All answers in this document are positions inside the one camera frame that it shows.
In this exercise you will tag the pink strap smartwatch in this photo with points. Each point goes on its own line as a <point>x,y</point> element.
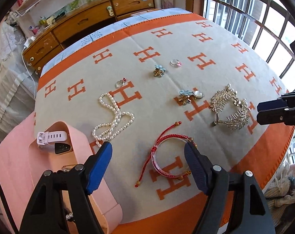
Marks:
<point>54,142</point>

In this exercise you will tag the blue flower gold brooch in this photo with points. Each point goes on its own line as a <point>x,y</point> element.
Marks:
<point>159,71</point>

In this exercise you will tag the pink jewelry tray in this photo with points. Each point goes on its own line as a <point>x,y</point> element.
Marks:
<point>22,163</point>

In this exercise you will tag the light blue patterned sheet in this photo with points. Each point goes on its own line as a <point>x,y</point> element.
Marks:
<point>134,18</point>

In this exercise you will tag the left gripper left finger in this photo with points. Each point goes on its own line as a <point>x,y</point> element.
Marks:
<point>45,212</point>

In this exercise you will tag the gold leaf hair comb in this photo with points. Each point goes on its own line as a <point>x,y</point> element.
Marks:
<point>228,109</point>

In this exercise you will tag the barred window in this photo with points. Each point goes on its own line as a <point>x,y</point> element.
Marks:
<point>265,25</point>

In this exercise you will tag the blue flower pearl brooch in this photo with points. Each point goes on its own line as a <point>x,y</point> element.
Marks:
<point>186,96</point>

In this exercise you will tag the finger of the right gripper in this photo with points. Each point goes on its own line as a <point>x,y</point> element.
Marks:
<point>275,116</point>
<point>275,106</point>

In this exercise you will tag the silver ring pink stone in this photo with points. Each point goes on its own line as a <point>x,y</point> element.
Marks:
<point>175,63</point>

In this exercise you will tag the lace covered piano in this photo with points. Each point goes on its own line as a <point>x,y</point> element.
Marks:
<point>18,84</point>

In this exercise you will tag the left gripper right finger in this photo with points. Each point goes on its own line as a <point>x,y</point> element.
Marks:
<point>249,212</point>

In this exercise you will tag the white power adapter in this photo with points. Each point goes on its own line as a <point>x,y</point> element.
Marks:
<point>29,41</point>

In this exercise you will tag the orange beige H-pattern blanket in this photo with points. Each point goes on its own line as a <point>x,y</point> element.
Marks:
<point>211,58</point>

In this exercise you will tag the silver ring red stone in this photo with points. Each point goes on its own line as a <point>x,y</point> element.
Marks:
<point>120,83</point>

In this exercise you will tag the wooden desk with drawers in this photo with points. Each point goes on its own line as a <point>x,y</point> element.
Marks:
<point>79,22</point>

